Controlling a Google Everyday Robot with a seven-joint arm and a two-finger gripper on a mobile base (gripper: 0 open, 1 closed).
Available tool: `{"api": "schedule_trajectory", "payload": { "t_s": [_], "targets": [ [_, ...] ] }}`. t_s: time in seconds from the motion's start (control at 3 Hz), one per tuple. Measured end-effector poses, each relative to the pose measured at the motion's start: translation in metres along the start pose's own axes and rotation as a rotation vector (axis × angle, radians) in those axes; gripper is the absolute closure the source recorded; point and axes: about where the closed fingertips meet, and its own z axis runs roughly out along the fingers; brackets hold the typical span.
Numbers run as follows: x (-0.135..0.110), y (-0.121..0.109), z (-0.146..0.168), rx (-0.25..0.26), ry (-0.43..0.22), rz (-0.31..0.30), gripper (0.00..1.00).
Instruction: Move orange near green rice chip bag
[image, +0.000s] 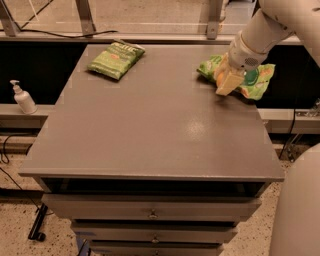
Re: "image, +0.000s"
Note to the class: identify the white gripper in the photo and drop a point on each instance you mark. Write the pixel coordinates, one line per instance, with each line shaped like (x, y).
(242, 57)

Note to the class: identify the orange fruit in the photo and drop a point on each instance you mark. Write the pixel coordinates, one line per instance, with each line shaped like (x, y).
(219, 79)

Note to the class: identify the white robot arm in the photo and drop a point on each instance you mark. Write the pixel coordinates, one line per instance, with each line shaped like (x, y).
(273, 22)

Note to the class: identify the green rice chip bag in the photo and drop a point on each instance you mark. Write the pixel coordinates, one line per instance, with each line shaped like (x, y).
(255, 81)

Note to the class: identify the green kettle chip bag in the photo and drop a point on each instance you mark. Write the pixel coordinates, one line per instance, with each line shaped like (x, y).
(116, 59)

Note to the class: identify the grey drawer cabinet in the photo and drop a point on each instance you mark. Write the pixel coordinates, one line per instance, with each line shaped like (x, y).
(155, 164)

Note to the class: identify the white pump bottle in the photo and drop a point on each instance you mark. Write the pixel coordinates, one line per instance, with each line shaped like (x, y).
(23, 98)

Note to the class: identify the black floor stand foot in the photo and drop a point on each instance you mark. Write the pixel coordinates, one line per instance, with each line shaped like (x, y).
(35, 233)

